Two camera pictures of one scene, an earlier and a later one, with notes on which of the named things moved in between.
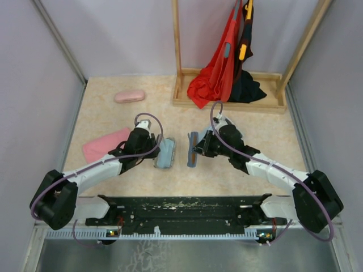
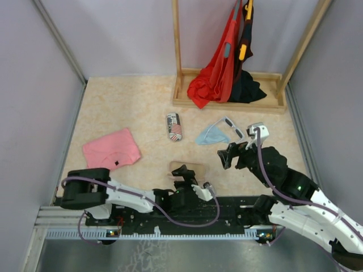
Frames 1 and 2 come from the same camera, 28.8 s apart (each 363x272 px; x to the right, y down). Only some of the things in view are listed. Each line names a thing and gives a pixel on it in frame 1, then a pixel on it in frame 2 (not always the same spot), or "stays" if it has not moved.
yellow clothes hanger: x=243 y=48 stays
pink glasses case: x=129 y=96 → x=199 y=169
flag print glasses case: x=165 y=158 → x=174 y=126
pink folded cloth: x=102 y=146 stays
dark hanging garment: x=246 y=89 stays
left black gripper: x=152 y=141 → x=188 y=175
